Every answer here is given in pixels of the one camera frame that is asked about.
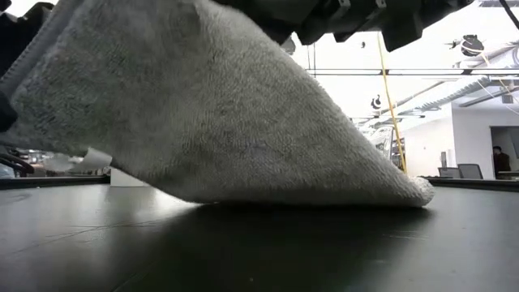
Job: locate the grey microfiber towel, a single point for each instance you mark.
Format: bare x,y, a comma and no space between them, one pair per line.
202,121

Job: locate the long ceiling light bar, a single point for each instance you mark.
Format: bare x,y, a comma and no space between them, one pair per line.
405,72

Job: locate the snake plant in white pot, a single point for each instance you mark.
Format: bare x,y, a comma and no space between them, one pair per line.
121,180

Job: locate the person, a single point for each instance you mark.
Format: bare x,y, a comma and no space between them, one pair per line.
501,162

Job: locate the silver air duct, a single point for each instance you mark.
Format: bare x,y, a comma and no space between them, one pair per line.
458,93

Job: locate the black aluminium table frame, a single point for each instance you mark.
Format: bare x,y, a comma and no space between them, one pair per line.
474,183

